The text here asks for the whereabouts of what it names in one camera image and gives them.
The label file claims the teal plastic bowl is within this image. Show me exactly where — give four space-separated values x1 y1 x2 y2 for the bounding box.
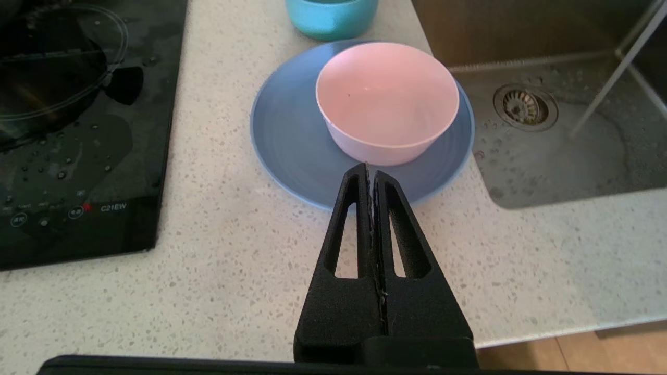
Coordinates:
285 0 379 42

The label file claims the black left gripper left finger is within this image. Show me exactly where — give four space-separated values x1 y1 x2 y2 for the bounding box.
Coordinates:
293 162 387 364

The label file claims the stainless steel sink basin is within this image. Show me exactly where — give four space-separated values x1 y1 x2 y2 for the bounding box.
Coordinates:
412 0 667 210

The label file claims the metal sink drain strainer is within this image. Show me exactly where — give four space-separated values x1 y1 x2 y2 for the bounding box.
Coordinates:
493 83 559 132

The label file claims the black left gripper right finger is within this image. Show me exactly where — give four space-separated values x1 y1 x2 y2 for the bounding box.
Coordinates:
372 170 474 339

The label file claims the blue round plate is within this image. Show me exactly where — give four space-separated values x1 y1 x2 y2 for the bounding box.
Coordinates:
250 39 476 211

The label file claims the pink plastic bowl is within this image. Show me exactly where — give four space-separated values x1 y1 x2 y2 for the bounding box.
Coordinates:
315 42 460 167

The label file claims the black induction cooktop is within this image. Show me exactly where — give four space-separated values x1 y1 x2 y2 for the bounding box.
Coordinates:
0 0 188 271

